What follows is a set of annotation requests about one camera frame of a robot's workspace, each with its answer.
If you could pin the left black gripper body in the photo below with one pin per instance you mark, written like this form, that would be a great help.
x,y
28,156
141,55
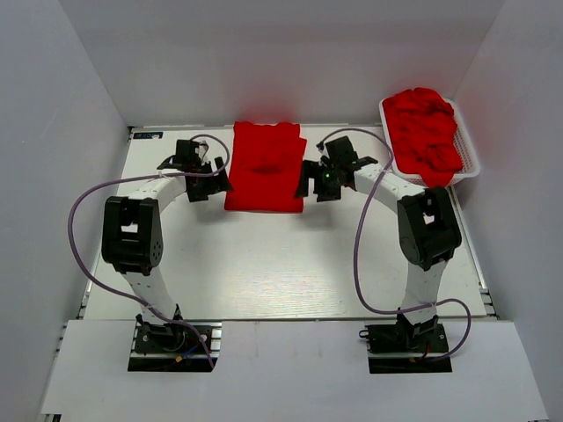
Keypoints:
x,y
215,178

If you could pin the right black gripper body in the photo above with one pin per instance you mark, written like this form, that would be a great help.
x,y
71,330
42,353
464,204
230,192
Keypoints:
x,y
310,180

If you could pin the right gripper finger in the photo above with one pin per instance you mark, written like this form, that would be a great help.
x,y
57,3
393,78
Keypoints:
x,y
313,169
302,190

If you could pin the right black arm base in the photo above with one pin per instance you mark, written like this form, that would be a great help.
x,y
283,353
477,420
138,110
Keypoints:
x,y
391,352

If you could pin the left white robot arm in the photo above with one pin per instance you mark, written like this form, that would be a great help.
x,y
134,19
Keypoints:
x,y
132,238

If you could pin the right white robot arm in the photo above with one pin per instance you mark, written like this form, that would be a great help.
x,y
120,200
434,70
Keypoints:
x,y
428,236

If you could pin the blue label sticker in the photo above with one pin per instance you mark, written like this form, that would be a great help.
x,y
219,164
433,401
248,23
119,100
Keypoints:
x,y
148,135

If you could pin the red t shirt pile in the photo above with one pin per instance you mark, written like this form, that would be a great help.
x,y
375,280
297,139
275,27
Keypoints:
x,y
422,129

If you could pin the white plastic basket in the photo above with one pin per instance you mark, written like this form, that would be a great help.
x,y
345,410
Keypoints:
x,y
463,145

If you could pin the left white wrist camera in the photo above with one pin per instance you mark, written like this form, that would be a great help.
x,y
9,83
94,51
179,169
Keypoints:
x,y
202,149

